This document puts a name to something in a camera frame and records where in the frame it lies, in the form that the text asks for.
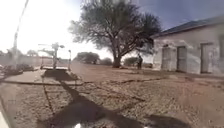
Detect round green bush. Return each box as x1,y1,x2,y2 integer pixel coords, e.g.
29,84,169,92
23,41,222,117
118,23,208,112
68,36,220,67
122,56,138,68

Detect dark green bush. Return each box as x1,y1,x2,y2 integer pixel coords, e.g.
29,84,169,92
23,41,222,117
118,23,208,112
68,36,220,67
99,57,114,66

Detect person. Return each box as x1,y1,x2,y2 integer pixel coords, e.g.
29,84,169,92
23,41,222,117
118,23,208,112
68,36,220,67
135,53,144,71

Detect low bushes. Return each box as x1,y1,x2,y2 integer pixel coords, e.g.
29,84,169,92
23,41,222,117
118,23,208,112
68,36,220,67
0,63,34,76

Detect large bare-branched tree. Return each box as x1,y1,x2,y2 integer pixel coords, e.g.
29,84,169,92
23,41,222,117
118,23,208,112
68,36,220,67
68,0,163,69

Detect tall utility pole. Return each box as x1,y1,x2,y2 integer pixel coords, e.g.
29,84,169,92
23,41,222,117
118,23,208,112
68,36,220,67
12,31,19,71

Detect railway signal structure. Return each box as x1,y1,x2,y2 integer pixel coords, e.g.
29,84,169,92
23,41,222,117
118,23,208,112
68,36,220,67
37,42,66,71

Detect white plastered building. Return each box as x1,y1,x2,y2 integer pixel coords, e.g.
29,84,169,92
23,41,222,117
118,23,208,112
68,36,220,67
149,15,224,76

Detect concrete slab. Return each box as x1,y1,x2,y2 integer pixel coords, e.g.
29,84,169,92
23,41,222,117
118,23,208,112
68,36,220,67
3,68,79,84

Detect thin short pole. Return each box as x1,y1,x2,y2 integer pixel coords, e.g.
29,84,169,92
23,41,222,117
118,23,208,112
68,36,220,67
67,49,72,72

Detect clump of distant trees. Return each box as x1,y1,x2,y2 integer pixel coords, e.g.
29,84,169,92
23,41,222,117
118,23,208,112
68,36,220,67
72,51,101,65

